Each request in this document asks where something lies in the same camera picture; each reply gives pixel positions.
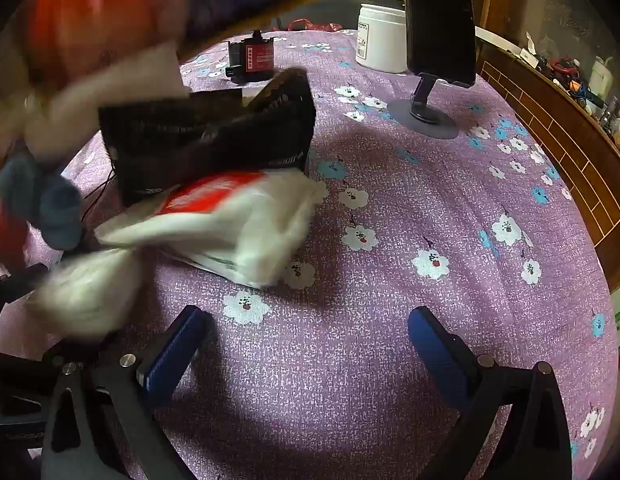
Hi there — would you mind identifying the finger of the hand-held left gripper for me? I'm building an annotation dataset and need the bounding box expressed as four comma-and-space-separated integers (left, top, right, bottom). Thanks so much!
0, 264, 56, 308

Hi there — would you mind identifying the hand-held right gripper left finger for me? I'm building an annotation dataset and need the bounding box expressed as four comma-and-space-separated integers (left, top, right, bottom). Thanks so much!
40, 304, 215, 480

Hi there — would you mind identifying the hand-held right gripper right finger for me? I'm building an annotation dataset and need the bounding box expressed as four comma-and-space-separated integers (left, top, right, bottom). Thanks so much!
407, 306, 573, 480

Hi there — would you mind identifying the white packet with red label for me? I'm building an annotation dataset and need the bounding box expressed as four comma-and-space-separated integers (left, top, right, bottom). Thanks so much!
94, 169, 331, 290

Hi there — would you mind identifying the black packet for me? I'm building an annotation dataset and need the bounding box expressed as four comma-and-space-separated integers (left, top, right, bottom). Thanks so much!
97, 67, 318, 207

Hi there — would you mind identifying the crumpled red bag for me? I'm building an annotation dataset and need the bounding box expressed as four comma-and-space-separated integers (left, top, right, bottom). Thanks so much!
0, 197, 31, 278

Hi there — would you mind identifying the white cloth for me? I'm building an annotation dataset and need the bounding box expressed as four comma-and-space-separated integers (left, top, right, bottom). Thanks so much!
29, 249, 143, 342

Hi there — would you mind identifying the blue cloth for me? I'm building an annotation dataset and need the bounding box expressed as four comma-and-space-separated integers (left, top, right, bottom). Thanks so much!
0, 156, 85, 252

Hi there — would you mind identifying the purple floral tablecloth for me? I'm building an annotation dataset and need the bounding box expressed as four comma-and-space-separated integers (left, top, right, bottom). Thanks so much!
0, 27, 620, 480

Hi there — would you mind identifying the grey phone stand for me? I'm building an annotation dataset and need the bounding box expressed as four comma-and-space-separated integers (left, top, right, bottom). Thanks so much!
387, 72, 461, 140

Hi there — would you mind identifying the wooden sideboard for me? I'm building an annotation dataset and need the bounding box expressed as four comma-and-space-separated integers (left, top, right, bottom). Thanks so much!
467, 0, 620, 293

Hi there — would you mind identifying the black motor with red label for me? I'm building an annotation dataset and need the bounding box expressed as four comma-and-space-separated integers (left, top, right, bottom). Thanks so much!
226, 30, 277, 85

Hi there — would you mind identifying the pile of small clutter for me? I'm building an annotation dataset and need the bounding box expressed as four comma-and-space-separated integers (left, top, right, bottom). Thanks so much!
520, 35, 620, 153

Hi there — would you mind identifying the white plastic bottle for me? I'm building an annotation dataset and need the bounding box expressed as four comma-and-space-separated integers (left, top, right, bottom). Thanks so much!
588, 55, 615, 97

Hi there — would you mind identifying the white plastic jar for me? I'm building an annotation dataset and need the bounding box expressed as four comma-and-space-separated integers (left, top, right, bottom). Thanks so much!
355, 2, 409, 74

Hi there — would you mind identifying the red plastic bag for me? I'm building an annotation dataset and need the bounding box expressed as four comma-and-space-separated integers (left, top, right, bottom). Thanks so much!
288, 18, 343, 34

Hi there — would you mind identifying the black sofa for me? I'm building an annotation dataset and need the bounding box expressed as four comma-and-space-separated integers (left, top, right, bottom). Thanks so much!
276, 0, 407, 32

